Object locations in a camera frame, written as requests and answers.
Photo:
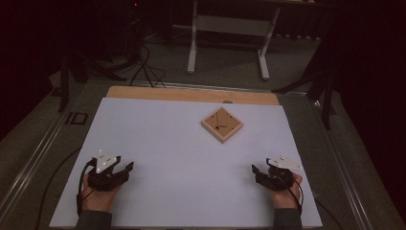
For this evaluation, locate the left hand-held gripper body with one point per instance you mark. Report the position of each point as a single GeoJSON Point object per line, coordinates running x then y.
{"type": "Point", "coordinates": [103, 179]}

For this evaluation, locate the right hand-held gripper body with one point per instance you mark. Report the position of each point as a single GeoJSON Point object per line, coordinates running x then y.
{"type": "Point", "coordinates": [277, 180]}

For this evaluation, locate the square wooden puzzle box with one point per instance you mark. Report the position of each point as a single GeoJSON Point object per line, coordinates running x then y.
{"type": "Point", "coordinates": [222, 124]}

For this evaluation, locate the person's right hand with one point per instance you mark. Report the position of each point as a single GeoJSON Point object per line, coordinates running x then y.
{"type": "Point", "coordinates": [285, 199]}

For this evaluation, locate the person's left hand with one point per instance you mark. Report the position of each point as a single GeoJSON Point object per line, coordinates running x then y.
{"type": "Point", "coordinates": [99, 201]}

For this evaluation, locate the black rectangular floor socket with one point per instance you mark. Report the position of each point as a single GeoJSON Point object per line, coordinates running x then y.
{"type": "Point", "coordinates": [76, 118]}

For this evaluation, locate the round table grommet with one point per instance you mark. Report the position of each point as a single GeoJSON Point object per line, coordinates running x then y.
{"type": "Point", "coordinates": [227, 102]}

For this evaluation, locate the black stand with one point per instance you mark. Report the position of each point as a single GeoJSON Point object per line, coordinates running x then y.
{"type": "Point", "coordinates": [327, 96]}
{"type": "Point", "coordinates": [65, 83]}

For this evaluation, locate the dark equipment with red light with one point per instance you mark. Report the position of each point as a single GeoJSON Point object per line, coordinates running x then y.
{"type": "Point", "coordinates": [134, 19]}

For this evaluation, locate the metal floor rail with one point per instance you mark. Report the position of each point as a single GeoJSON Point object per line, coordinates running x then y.
{"type": "Point", "coordinates": [343, 166]}
{"type": "Point", "coordinates": [204, 86]}
{"type": "Point", "coordinates": [30, 169]}

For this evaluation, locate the white metal desk frame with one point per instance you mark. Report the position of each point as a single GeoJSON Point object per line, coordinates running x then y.
{"type": "Point", "coordinates": [230, 25]}

